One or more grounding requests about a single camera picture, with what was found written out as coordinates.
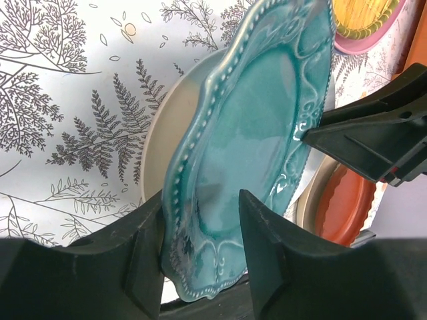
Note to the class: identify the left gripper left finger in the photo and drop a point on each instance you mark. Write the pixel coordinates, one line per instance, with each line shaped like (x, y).
(113, 273)

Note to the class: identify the orange plastic bin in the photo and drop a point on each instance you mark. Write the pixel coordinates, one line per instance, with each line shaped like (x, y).
(408, 38)

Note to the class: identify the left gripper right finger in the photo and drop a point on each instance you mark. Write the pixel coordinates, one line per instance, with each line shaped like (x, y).
(297, 275)

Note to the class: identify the pink round plate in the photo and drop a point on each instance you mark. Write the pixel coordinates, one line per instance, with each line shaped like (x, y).
(356, 47)

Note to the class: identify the woven bamboo round tray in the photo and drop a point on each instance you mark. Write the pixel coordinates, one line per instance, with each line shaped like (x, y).
(359, 19)

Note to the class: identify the red brown rimmed plate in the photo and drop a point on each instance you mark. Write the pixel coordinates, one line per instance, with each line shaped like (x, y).
(338, 203)

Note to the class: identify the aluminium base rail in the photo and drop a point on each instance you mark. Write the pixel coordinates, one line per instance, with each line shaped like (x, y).
(364, 237)

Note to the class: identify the white fluted bowl plate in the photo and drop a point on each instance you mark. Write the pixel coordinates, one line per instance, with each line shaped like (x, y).
(314, 160)

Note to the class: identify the teal scalloped ceramic plate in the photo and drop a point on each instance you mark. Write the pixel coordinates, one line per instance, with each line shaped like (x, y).
(253, 110)

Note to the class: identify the cream and blue plate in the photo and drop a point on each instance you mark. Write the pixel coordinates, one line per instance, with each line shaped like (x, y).
(171, 122)

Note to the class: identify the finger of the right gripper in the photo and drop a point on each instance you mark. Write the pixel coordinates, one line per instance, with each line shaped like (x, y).
(381, 146)
(406, 93)

